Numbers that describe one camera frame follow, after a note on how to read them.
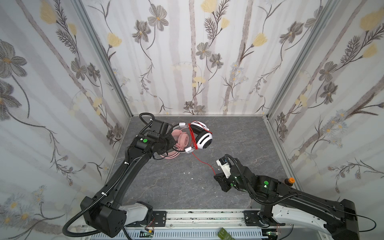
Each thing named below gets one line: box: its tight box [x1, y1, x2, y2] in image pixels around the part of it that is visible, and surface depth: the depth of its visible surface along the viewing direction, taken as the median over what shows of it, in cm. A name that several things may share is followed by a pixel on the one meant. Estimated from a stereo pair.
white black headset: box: [178, 121, 213, 154], surface depth 73 cm
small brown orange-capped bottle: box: [284, 177, 296, 187], surface depth 81 cm
